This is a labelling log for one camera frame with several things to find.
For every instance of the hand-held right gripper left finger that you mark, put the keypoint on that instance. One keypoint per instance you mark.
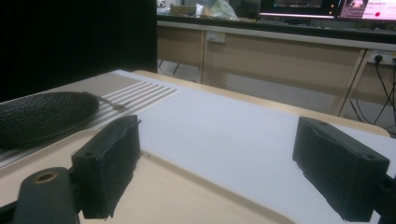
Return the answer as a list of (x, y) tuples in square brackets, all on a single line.
[(106, 161)]

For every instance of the cardboard box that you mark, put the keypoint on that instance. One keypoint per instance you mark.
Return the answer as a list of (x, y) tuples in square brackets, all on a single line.
[(182, 10)]

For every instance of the grey striped placemat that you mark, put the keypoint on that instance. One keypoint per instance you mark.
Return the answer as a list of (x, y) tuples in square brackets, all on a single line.
[(146, 93)]

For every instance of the white power socket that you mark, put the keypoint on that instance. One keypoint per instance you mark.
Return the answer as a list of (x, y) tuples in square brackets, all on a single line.
[(215, 37), (386, 57)]

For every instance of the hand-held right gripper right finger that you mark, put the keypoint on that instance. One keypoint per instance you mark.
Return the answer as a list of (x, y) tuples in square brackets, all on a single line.
[(339, 168)]

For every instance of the clear plastic bag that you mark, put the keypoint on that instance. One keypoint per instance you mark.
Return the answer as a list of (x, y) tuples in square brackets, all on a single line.
[(224, 9)]

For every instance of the computer monitor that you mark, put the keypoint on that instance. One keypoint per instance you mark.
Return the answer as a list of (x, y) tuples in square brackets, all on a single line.
[(299, 7), (370, 9)]

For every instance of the black curtain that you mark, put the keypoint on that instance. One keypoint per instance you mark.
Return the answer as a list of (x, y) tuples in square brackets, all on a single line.
[(77, 37)]

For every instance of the wooden table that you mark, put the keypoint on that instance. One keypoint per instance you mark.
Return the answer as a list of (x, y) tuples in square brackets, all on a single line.
[(280, 107)]

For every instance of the beige workbench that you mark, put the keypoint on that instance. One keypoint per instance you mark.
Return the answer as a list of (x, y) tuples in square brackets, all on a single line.
[(280, 56)]

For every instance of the white board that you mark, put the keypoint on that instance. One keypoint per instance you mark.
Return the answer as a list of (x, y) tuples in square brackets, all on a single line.
[(233, 130)]

